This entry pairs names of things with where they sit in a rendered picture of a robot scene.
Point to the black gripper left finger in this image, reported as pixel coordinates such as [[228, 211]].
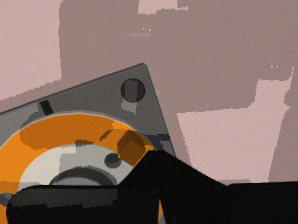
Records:
[[134, 200]]

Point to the grey square base plate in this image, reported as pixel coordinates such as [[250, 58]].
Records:
[[127, 94]]

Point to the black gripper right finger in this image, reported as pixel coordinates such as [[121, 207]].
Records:
[[188, 196]]

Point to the orange round plate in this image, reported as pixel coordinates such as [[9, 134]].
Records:
[[64, 140]]

